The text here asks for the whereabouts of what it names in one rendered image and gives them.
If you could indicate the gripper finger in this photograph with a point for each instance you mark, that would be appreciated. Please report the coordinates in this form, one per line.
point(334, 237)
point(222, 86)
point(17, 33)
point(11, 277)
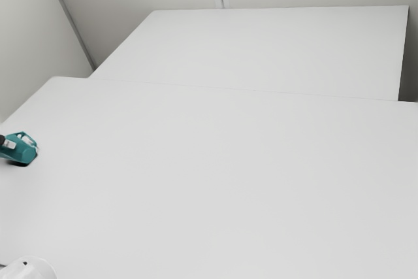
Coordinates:
point(7, 143)

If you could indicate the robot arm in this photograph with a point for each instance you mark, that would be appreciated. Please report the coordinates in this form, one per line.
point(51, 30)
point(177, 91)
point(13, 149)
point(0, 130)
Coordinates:
point(24, 270)

